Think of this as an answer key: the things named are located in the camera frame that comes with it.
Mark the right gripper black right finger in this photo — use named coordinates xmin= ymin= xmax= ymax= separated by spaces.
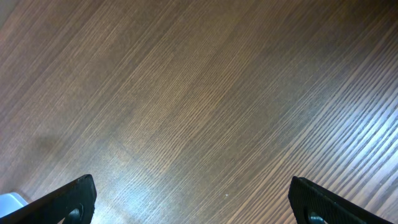
xmin=288 ymin=176 xmax=392 ymax=224

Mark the clear plastic storage container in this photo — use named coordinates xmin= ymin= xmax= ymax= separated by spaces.
xmin=0 ymin=192 xmax=29 ymax=218

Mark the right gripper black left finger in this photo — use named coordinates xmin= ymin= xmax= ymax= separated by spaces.
xmin=1 ymin=174 xmax=97 ymax=224

